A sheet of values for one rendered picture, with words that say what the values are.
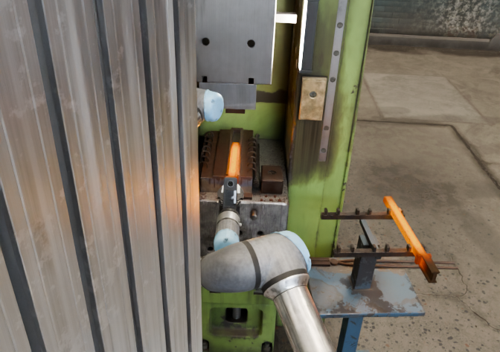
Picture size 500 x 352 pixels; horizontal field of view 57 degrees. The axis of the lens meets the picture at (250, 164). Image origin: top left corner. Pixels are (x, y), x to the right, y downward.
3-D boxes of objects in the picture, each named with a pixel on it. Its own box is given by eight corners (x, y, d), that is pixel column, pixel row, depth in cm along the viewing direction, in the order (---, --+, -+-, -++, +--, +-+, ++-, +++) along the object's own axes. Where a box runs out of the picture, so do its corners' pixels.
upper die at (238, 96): (255, 109, 163) (257, 84, 159) (199, 107, 163) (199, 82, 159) (256, 71, 200) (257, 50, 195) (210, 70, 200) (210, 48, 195)
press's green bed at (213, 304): (273, 360, 222) (280, 289, 198) (196, 357, 221) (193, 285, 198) (271, 278, 270) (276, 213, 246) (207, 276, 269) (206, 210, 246)
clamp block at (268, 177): (282, 194, 181) (283, 180, 178) (260, 193, 181) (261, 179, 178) (280, 178, 192) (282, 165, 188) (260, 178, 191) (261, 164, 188)
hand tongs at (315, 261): (454, 263, 188) (454, 260, 187) (458, 270, 184) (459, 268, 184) (308, 259, 187) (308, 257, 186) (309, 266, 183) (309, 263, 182)
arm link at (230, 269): (213, 304, 99) (172, 295, 144) (260, 290, 103) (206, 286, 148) (202, 251, 101) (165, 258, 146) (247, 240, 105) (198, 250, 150)
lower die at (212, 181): (251, 193, 181) (252, 175, 177) (200, 191, 181) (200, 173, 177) (252, 144, 218) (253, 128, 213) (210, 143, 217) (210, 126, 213)
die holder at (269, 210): (280, 289, 198) (289, 203, 176) (193, 286, 198) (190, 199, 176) (276, 213, 247) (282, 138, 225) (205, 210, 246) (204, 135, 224)
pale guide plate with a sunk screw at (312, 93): (321, 120, 178) (327, 78, 170) (298, 120, 178) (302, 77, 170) (321, 118, 180) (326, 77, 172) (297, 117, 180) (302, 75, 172)
